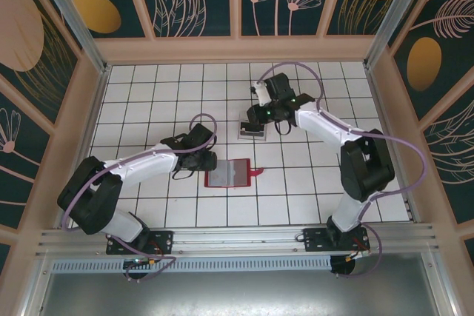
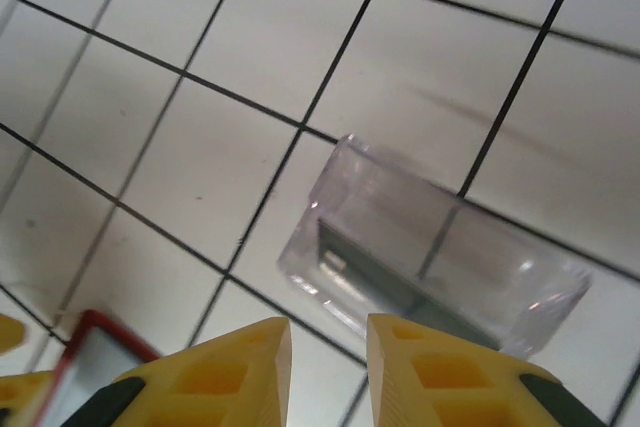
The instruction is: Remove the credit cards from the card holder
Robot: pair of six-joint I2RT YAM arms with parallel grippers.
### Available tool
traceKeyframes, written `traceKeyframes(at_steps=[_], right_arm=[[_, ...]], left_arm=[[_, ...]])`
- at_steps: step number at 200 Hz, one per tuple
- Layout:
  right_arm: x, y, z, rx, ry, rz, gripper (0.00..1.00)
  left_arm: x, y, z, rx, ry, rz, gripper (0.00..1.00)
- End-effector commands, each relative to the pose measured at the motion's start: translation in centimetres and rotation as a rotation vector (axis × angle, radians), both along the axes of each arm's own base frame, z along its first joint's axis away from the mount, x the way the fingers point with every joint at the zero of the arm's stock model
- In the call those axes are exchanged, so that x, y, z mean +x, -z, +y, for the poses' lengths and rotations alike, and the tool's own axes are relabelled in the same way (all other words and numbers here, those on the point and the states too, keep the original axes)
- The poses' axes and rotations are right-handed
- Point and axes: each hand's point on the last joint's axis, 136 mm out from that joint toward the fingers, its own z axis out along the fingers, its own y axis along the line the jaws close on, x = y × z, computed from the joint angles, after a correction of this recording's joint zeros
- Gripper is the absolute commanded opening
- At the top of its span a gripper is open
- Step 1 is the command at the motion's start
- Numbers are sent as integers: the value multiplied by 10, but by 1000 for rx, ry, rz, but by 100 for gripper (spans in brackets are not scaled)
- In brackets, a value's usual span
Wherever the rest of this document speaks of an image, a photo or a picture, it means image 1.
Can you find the orange oval fern art panel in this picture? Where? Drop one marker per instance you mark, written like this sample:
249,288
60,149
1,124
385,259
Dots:
426,64

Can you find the red card holder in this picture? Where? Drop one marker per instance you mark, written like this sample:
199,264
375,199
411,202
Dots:
242,171

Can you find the aluminium frame post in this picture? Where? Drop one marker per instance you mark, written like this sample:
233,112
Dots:
74,23
389,16

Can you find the clear acrylic card tray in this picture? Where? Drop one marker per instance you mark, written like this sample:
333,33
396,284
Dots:
252,139

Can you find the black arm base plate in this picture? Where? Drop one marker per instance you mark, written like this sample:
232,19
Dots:
163,242
314,240

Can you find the single flower art panel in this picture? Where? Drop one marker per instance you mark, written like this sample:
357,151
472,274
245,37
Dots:
18,146

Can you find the aluminium floor edge rail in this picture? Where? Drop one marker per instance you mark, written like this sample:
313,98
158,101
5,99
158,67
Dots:
392,146
84,146

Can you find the fern leaves art panel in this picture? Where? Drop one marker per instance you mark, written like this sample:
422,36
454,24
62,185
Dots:
452,153

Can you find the aluminium mounting rail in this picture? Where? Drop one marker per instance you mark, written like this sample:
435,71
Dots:
240,238

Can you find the grey metal sheet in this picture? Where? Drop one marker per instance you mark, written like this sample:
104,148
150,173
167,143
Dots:
237,294

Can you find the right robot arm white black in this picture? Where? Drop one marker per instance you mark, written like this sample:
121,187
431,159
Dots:
333,127

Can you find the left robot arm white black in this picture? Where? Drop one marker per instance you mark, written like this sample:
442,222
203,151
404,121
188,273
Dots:
140,166

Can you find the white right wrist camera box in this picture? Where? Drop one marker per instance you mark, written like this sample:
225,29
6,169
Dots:
259,92

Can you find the dark credit card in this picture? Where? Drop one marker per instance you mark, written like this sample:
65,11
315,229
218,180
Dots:
252,135

